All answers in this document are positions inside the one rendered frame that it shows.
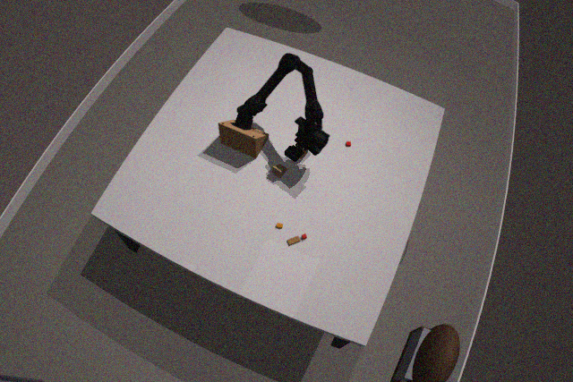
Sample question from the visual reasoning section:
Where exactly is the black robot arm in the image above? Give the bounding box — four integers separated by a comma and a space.
232, 53, 330, 156

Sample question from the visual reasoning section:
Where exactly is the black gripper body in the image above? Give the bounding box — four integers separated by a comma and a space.
285, 132, 310, 162

